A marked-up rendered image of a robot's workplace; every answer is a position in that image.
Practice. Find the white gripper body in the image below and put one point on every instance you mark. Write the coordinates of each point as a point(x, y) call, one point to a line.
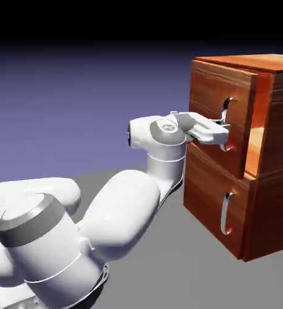
point(210, 132)

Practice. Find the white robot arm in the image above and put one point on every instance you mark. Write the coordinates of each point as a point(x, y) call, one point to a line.
point(122, 207)

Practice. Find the reddish wooden cabinet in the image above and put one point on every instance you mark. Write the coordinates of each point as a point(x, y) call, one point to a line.
point(278, 149)

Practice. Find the wooden drawer front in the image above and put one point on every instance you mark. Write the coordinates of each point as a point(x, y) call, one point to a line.
point(211, 91)
point(204, 193)

